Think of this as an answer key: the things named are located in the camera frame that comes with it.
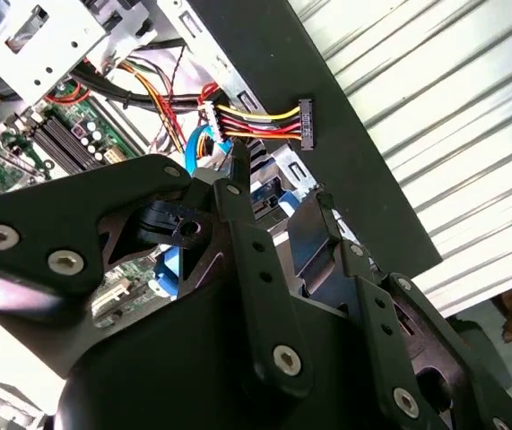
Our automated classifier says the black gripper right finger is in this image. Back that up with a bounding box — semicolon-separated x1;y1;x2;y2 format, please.
287;191;512;430

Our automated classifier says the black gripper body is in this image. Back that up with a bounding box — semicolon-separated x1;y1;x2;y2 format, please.
53;275;445;430

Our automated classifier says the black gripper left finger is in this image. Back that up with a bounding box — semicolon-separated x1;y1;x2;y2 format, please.
0;142;316;400

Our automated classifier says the blue data wire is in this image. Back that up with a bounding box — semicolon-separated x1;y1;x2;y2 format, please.
183;125;235;181

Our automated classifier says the hard disk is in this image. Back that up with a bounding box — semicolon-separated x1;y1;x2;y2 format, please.
150;178;304;302

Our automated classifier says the orange yellow power wire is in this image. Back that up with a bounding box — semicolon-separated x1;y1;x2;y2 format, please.
196;97;318;153

